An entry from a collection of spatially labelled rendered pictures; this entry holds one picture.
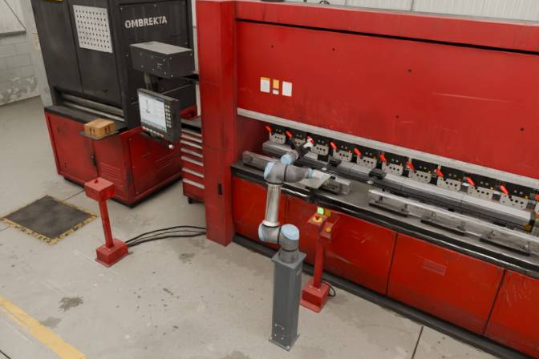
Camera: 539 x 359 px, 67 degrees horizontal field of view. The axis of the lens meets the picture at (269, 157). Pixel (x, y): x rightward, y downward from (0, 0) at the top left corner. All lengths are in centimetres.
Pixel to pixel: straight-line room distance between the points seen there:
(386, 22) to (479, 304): 209
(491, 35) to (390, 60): 61
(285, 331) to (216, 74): 205
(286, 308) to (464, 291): 129
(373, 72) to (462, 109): 63
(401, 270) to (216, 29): 237
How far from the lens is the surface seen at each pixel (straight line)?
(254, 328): 346
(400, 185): 351
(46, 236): 477
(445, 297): 349
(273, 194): 266
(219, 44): 338
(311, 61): 319
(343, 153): 326
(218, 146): 367
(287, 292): 295
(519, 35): 280
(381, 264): 349
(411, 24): 288
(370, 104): 307
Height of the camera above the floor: 258
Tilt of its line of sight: 25 degrees down
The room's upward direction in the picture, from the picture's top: 2 degrees clockwise
